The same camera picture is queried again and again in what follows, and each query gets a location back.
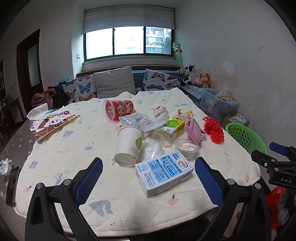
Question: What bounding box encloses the wooden chair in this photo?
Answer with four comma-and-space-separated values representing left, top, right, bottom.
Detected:
0, 97, 24, 131

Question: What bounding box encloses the blue patterned box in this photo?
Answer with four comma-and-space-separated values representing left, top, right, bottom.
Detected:
181, 85, 204, 100

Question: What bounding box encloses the colourful pinwheel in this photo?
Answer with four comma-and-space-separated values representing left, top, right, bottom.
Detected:
171, 41, 185, 66

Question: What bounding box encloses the dark cloth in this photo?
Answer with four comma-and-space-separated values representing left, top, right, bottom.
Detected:
48, 86, 70, 108

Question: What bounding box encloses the pink cloth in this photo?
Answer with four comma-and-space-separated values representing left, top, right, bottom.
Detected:
32, 89, 56, 108

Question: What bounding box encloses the green framed window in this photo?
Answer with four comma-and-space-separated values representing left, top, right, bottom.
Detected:
84, 27, 173, 62

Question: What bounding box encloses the blue white milk carton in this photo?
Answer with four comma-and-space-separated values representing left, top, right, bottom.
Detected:
135, 149, 195, 198

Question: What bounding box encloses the green plastic basket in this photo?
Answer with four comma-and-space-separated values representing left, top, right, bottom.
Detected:
225, 123, 267, 155

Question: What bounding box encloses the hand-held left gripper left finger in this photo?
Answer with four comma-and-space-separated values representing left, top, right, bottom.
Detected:
25, 157, 104, 241

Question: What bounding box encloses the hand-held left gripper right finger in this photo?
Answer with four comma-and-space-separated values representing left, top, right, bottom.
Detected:
194, 157, 271, 241

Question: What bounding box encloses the butterfly print cushion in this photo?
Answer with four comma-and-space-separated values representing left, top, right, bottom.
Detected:
141, 69, 182, 91
62, 75, 97, 104

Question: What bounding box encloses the red printed plastic cup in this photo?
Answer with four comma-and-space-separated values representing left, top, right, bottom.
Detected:
103, 99, 134, 121

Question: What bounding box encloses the grey cushion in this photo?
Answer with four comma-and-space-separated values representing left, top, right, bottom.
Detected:
93, 66, 137, 99

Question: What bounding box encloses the red plastic stool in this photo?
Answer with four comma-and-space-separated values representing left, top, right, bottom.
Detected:
264, 186, 287, 230

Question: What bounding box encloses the pink plastic packet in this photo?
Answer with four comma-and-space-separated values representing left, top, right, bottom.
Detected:
185, 113, 206, 144

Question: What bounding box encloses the crumpled white paper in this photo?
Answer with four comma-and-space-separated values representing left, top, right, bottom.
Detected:
0, 159, 12, 175
153, 106, 169, 123

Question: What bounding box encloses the black white cow plush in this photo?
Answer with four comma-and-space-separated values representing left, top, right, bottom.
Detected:
180, 65, 197, 86

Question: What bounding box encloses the clear plastic storage bin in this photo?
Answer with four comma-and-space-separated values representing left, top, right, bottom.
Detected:
200, 89, 240, 119

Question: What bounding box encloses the clear plastic dome lid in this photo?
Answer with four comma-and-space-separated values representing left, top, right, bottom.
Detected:
141, 138, 164, 163

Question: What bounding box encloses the clear bottle yellow green label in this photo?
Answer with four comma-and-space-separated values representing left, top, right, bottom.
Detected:
152, 116, 186, 147

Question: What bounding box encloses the white paper cup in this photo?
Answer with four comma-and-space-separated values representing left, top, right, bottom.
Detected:
114, 126, 144, 167

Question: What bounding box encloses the cardboard box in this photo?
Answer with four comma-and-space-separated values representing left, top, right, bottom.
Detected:
223, 113, 250, 128

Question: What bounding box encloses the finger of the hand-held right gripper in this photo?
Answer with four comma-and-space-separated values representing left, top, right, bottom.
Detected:
269, 142, 296, 161
251, 150, 281, 168

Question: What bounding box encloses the clear plastic bag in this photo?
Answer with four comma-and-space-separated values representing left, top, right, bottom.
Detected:
119, 111, 162, 132

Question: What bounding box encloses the dark flat object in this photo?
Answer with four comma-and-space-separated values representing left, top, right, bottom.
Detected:
6, 166, 22, 207

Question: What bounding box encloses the white roller blind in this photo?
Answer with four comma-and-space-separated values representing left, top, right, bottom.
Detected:
83, 8, 175, 34

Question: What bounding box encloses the dark wooden door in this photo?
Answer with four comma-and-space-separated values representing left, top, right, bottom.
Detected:
17, 29, 44, 100

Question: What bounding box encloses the cartoon printed tissue pack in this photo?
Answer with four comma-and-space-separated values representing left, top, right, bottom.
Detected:
27, 103, 81, 142

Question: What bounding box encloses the red foam net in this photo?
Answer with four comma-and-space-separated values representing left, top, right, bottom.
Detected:
202, 116, 225, 145

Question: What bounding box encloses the grey star print cloth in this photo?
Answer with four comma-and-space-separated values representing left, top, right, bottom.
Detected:
0, 120, 35, 204

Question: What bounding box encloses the clear pudding cup with lid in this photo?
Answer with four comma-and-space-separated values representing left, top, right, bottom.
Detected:
174, 138, 200, 160

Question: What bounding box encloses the white quilted blanket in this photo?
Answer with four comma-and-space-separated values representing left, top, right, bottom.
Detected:
13, 88, 262, 237

